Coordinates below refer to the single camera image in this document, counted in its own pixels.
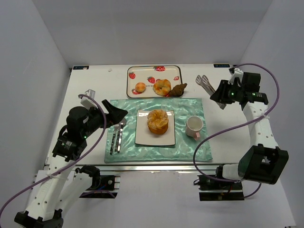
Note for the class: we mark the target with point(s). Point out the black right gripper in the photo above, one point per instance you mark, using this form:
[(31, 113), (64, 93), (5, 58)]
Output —
[(226, 91)]

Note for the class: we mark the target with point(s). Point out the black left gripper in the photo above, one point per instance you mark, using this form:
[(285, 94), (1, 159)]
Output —
[(106, 114)]

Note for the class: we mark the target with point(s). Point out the metal serving tongs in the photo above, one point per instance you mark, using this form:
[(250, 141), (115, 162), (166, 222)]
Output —
[(205, 84)]

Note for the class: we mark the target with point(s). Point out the sugared orange bundt bread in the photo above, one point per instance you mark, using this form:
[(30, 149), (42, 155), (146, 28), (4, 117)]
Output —
[(158, 122)]

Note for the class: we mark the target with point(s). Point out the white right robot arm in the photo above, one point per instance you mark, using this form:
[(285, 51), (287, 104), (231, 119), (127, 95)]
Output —
[(264, 161)]

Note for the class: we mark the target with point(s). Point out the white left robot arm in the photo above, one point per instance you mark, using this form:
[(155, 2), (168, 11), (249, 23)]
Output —
[(53, 198)]

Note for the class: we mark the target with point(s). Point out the glazed bagel bread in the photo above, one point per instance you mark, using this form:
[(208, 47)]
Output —
[(162, 87)]

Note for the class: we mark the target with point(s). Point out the metal fork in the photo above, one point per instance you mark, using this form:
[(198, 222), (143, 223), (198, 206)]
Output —
[(113, 138)]

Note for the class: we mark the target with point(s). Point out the metal spoon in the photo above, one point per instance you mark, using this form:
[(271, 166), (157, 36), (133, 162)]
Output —
[(119, 135)]

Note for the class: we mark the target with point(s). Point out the white square plate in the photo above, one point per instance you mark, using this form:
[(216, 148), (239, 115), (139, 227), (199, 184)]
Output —
[(145, 137)]

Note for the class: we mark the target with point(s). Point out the small round peach bun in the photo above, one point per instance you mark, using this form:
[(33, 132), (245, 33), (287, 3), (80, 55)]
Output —
[(140, 87)]

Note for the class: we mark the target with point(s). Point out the pink mug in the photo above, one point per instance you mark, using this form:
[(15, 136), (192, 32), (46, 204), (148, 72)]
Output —
[(193, 127)]

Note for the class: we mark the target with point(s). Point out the brown chocolate croissant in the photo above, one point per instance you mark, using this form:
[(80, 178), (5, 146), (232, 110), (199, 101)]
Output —
[(178, 90)]

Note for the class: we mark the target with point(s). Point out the strawberry pattern serving tray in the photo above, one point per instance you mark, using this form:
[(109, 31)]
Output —
[(149, 75)]

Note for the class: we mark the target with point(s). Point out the teal satin placemat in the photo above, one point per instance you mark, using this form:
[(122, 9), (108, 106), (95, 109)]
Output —
[(184, 146)]

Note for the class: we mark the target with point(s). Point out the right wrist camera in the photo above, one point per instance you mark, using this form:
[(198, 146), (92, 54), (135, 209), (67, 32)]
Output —
[(236, 73)]

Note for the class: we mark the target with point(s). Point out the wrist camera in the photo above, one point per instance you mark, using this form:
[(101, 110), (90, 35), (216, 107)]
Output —
[(85, 101), (236, 73)]

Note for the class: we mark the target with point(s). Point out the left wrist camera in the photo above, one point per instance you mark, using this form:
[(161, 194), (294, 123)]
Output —
[(85, 101)]

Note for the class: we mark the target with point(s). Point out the aluminium table front rail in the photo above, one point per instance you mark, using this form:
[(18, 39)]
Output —
[(156, 167)]

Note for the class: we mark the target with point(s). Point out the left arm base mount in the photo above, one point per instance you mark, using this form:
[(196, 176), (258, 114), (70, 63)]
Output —
[(104, 186)]

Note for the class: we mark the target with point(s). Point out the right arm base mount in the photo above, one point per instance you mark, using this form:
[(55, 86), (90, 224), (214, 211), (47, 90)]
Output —
[(223, 184)]

